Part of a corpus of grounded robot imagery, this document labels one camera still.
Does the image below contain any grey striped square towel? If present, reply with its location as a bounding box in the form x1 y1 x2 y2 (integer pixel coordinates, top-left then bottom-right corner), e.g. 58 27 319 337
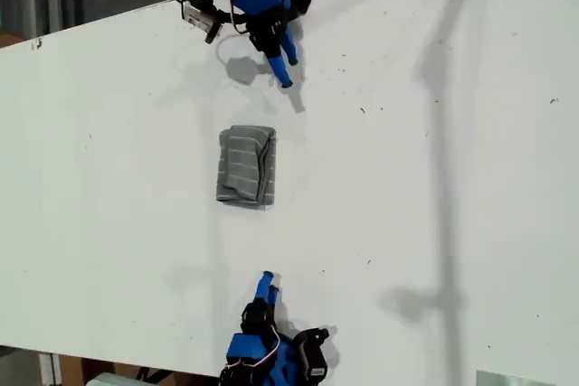
214 123 278 212

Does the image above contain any pale plastic container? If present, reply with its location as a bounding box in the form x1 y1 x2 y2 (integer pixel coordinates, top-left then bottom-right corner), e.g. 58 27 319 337
85 372 139 386

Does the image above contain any brown cardboard box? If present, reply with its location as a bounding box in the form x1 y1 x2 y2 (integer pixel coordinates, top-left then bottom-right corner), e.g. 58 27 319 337
58 353 177 386

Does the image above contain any brown board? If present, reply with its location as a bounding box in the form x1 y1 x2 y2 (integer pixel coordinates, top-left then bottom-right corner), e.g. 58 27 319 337
0 29 31 51

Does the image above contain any black camera stalk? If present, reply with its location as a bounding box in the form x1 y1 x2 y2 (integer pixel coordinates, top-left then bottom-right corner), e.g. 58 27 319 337
216 9 252 29

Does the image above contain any black camera box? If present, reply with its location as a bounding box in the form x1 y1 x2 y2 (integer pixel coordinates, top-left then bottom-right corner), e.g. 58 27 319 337
293 325 332 383
180 0 224 45

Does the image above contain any white post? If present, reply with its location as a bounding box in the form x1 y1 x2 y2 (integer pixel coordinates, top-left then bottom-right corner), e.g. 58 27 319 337
38 352 62 386

